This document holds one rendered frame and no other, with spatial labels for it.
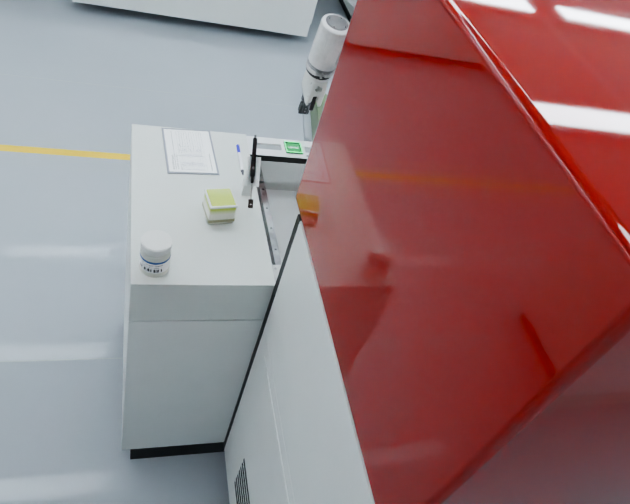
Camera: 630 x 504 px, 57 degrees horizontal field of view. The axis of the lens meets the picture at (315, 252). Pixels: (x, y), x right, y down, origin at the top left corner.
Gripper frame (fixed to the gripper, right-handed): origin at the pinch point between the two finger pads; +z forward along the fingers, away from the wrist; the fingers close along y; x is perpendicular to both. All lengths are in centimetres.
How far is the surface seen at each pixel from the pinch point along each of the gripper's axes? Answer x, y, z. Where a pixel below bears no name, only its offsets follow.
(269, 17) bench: -47, 231, 144
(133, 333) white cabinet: 49, -64, 22
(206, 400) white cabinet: 25, -72, 59
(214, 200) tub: 29.4, -36.1, 0.7
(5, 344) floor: 92, -32, 107
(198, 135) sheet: 30.3, -2.0, 14.6
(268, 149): 8.4, -5.1, 14.8
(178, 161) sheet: 37.0, -15.0, 11.8
